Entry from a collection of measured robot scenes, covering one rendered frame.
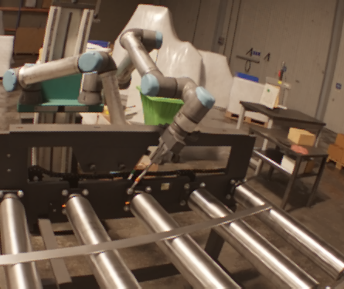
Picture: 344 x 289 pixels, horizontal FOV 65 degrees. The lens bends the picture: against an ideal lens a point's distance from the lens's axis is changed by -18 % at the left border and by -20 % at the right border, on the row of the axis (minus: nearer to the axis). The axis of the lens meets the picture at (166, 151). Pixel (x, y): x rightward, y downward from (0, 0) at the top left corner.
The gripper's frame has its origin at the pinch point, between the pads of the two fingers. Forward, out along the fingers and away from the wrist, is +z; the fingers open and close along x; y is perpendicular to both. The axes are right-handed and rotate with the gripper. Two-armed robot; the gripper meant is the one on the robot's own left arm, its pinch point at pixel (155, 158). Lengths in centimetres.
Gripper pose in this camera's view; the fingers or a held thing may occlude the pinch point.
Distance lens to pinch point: 131.8
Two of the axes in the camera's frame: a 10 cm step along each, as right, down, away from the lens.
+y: -7.3, -3.4, -5.9
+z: -6.0, 7.3, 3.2
